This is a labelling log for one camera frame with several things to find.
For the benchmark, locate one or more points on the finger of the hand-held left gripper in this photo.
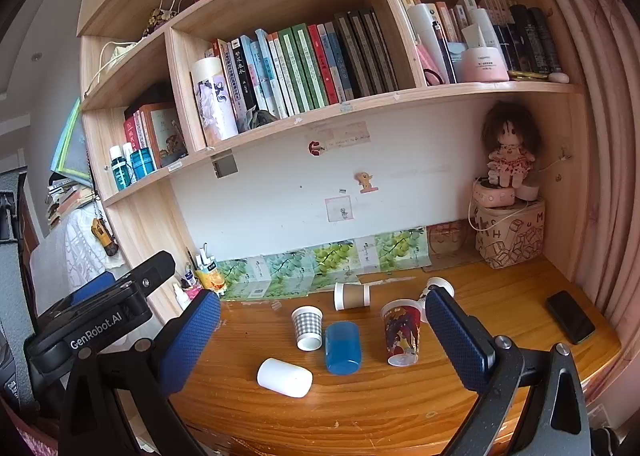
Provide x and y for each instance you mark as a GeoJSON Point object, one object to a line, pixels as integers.
{"type": "Point", "coordinates": [155, 271]}

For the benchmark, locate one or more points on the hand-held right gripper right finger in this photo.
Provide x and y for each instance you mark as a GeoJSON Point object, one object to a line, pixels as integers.
{"type": "Point", "coordinates": [457, 338]}

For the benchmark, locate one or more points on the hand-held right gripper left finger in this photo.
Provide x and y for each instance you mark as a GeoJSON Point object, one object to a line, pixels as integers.
{"type": "Point", "coordinates": [192, 341]}

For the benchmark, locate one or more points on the cartoon figure printed cup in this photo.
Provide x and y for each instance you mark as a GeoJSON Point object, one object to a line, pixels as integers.
{"type": "Point", "coordinates": [402, 331]}

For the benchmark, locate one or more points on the white cup with dark print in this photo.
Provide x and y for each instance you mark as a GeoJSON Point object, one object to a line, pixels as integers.
{"type": "Point", "coordinates": [442, 283]}

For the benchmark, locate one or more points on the plain white cup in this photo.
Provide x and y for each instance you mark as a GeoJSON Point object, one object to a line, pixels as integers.
{"type": "Point", "coordinates": [282, 377]}

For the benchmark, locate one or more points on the brown paper cup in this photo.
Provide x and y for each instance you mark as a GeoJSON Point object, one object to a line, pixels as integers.
{"type": "Point", "coordinates": [356, 296]}

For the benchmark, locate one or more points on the checkered white cup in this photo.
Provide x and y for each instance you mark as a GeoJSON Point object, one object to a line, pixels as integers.
{"type": "Point", "coordinates": [306, 326]}

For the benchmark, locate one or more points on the blue plastic cup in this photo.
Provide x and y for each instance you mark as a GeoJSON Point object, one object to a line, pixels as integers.
{"type": "Point", "coordinates": [342, 348]}

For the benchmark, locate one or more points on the small white bottle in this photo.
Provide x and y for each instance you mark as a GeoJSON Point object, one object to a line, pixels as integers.
{"type": "Point", "coordinates": [181, 296]}

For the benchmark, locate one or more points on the yellow pen holder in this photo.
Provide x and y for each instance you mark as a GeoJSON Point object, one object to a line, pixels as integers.
{"type": "Point", "coordinates": [212, 278]}

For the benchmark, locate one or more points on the white lace cloth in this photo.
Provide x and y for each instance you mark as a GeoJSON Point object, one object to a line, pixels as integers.
{"type": "Point", "coordinates": [70, 246]}

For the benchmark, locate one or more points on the brown printed card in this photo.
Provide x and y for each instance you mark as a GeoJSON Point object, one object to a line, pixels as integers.
{"type": "Point", "coordinates": [447, 238]}

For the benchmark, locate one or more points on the teal bottle with white cap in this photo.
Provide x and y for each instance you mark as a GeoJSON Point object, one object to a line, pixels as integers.
{"type": "Point", "coordinates": [119, 171]}

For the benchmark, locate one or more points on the teal jar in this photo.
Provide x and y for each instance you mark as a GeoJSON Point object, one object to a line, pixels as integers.
{"type": "Point", "coordinates": [143, 162]}

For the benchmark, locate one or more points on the letter print storage box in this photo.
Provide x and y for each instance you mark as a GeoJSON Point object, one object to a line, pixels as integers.
{"type": "Point", "coordinates": [510, 238]}

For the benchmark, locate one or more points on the stack of books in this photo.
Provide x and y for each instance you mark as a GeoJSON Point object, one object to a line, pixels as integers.
{"type": "Point", "coordinates": [67, 198]}

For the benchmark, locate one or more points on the black smartphone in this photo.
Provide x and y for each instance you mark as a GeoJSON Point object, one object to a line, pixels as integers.
{"type": "Point", "coordinates": [570, 317]}

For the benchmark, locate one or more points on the illustrated brown book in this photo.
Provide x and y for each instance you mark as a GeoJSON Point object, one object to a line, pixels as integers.
{"type": "Point", "coordinates": [167, 133]}

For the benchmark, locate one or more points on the red book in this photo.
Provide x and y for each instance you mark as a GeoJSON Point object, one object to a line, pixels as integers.
{"type": "Point", "coordinates": [131, 133]}

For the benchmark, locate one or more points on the pink speaker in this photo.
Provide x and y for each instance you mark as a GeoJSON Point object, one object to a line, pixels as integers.
{"type": "Point", "coordinates": [492, 196]}

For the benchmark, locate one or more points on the green framed board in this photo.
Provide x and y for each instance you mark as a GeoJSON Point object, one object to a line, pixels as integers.
{"type": "Point", "coordinates": [75, 146]}

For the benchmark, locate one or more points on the grape print paper backdrop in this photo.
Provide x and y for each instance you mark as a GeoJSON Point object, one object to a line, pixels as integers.
{"type": "Point", "coordinates": [332, 256]}

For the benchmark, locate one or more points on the white round device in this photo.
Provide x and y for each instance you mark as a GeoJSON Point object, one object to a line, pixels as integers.
{"type": "Point", "coordinates": [527, 192]}

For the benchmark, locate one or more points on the wooden bookshelf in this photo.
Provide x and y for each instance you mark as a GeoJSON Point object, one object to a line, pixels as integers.
{"type": "Point", "coordinates": [570, 216]}

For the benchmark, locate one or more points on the square pale sticker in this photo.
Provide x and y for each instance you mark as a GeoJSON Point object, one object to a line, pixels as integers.
{"type": "Point", "coordinates": [340, 210]}

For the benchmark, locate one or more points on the rolled white poster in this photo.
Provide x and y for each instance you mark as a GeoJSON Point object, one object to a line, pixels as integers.
{"type": "Point", "coordinates": [212, 101]}

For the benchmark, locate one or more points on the dark cloth bundle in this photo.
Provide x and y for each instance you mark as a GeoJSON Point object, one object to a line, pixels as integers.
{"type": "Point", "coordinates": [257, 120]}

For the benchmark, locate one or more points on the brown-haired cloth doll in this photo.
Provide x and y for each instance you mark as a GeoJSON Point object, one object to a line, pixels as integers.
{"type": "Point", "coordinates": [510, 156]}

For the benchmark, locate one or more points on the taped paper note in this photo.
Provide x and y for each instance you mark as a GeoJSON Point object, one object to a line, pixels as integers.
{"type": "Point", "coordinates": [350, 132]}

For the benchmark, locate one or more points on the pink curtain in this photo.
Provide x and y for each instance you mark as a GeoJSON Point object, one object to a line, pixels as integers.
{"type": "Point", "coordinates": [605, 136]}

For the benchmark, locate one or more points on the row of green and dark books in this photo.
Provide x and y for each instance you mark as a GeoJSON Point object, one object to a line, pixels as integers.
{"type": "Point", "coordinates": [300, 66]}

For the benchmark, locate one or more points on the gold flat item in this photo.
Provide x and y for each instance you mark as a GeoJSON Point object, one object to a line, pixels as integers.
{"type": "Point", "coordinates": [525, 74]}

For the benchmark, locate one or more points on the light blue box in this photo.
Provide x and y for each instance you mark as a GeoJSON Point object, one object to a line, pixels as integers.
{"type": "Point", "coordinates": [456, 61]}

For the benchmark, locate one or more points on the pink oval item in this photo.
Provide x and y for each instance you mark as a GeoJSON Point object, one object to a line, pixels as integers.
{"type": "Point", "coordinates": [558, 77]}

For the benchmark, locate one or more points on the row of beige and black books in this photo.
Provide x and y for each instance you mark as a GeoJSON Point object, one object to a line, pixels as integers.
{"type": "Point", "coordinates": [525, 41]}

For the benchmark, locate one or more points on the grey wall box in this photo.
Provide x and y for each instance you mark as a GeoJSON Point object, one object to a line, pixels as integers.
{"type": "Point", "coordinates": [225, 166]}

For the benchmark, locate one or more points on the orange wall sticker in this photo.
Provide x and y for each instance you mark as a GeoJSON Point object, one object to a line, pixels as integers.
{"type": "Point", "coordinates": [366, 182]}

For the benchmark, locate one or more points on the red wall sticker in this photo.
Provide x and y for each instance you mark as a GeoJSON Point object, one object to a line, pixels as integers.
{"type": "Point", "coordinates": [316, 147]}

